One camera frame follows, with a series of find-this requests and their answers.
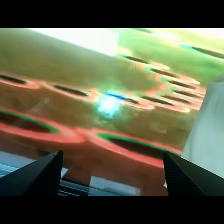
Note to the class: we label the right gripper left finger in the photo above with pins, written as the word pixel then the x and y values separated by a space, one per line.
pixel 40 178

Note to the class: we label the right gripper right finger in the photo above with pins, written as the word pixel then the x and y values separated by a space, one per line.
pixel 190 180

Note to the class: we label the white garment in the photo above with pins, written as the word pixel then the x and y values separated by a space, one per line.
pixel 208 133

